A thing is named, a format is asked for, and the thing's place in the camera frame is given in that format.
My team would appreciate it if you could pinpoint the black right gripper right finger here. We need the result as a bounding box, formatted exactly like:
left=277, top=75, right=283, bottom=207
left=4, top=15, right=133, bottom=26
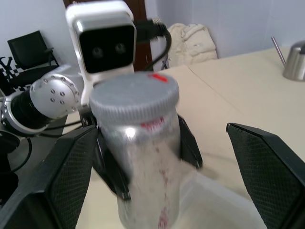
left=225, top=122, right=305, bottom=229

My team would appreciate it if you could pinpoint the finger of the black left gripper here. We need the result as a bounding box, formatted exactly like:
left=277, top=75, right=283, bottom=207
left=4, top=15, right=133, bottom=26
left=178, top=115, right=203, bottom=169
left=91, top=133, right=132, bottom=201

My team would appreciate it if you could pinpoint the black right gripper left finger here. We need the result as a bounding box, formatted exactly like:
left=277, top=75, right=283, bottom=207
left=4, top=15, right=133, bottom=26
left=0, top=125, right=100, bottom=229

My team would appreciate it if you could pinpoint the clear jar with white contents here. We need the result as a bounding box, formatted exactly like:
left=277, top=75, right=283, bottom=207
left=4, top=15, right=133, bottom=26
left=97, top=109, right=184, bottom=229

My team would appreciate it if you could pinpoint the grey ribbed screw lid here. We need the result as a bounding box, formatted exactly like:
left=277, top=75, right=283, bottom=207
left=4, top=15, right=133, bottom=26
left=89, top=72, right=180, bottom=126

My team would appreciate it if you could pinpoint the clear plastic box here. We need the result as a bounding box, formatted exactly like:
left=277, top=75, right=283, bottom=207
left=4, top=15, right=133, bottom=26
left=177, top=170, right=265, bottom=229

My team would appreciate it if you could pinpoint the black robot torso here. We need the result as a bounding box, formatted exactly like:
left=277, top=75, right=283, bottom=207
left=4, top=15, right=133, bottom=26
left=0, top=129, right=21, bottom=207

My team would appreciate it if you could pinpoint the black office chair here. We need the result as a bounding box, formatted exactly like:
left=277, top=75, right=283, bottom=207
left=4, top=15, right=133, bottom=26
left=7, top=30, right=60, bottom=89

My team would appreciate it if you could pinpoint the black and white checkerboard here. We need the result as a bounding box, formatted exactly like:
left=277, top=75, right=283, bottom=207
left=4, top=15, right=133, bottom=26
left=0, top=63, right=32, bottom=96

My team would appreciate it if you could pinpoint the cream padded jacket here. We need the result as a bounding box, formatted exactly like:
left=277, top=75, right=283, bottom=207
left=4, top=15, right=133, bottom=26
left=167, top=22, right=219, bottom=67

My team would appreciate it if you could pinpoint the stainless steel watering can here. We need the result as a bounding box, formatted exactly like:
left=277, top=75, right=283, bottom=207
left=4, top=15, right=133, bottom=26
left=270, top=35, right=305, bottom=82

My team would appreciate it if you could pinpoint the thin black cable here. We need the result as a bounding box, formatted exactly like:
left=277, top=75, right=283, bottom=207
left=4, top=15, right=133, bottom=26
left=0, top=120, right=83, bottom=174

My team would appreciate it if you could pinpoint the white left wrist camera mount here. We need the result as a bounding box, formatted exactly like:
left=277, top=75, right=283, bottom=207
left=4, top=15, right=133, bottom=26
left=65, top=1, right=137, bottom=107

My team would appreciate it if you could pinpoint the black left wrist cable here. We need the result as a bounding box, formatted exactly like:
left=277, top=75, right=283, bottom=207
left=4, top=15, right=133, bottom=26
left=134, top=18, right=173, bottom=73

